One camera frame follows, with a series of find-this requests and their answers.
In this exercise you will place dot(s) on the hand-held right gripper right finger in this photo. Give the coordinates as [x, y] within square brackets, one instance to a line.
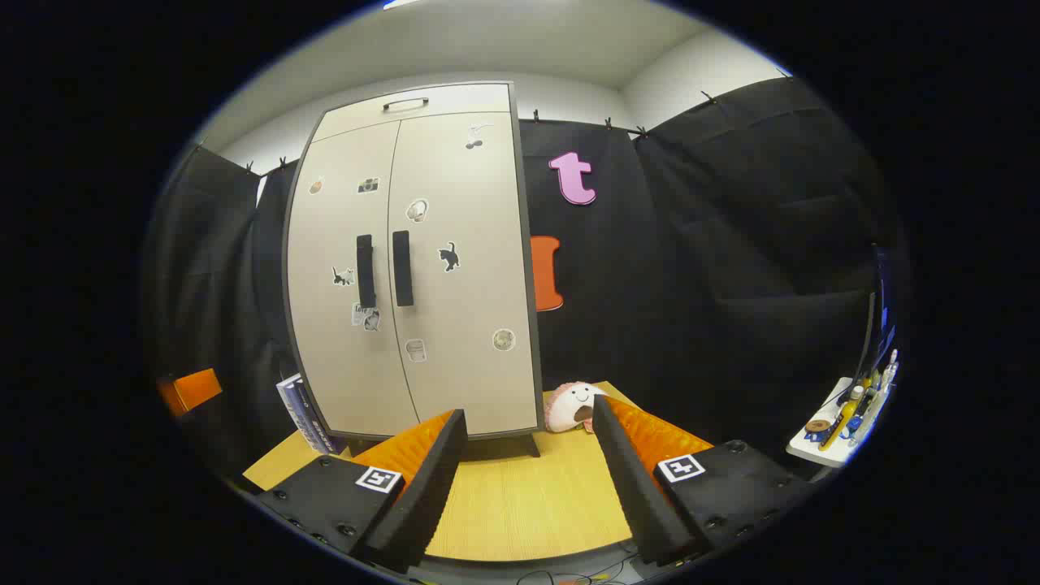
[634, 487]

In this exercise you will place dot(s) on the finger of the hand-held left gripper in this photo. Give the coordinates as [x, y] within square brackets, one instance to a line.
[195, 390]

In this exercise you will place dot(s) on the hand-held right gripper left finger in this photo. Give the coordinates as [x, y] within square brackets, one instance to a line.
[431, 496]

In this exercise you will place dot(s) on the camera sticker shoe cabinet door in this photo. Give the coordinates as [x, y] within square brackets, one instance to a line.
[325, 341]

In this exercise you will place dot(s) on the black cat sticker cabinet door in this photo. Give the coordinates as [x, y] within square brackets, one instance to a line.
[471, 301]

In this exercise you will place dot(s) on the beige double-door shoe cabinet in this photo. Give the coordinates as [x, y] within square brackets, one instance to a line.
[463, 99]

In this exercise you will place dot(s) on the white book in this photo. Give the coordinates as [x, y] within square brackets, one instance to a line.
[284, 398]

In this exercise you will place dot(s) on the pink smiling plush toy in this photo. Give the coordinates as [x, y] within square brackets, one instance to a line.
[569, 402]

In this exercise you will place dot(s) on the blue book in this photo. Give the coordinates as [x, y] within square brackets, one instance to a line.
[305, 414]

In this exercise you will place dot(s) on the navy book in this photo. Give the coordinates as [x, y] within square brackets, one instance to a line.
[329, 443]

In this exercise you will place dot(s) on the brown tape roll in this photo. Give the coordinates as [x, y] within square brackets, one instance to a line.
[817, 425]

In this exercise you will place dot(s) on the black backdrop cloth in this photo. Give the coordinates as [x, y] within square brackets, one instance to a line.
[691, 284]

